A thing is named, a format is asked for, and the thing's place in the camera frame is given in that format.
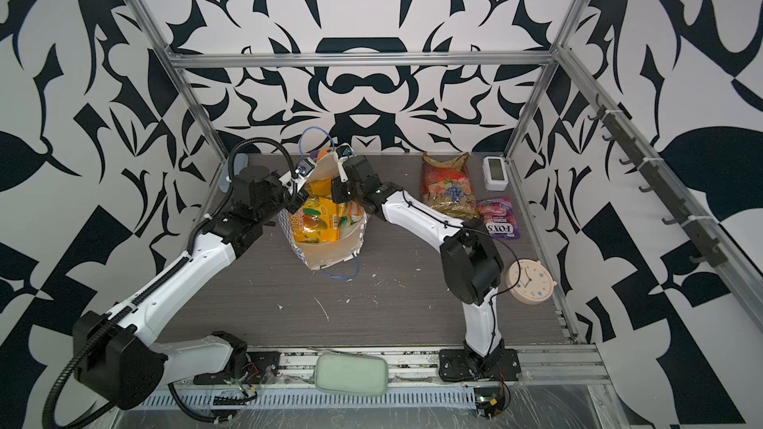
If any purple candy packet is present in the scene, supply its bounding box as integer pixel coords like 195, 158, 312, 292
477, 197, 521, 240

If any white digital thermometer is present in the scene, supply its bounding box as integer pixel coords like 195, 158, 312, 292
483, 156, 509, 192

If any yellow snack packet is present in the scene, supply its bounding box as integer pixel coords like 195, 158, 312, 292
290, 179, 363, 244

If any wall hook rail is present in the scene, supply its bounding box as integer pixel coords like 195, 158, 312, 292
590, 95, 728, 268

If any red fruit candy bag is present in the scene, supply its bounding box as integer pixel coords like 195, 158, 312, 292
421, 153, 479, 220

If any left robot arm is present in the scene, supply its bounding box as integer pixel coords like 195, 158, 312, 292
42, 137, 315, 428

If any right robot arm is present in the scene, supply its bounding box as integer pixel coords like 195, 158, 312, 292
332, 156, 522, 383

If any beige round clock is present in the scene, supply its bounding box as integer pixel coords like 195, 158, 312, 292
506, 259, 558, 306

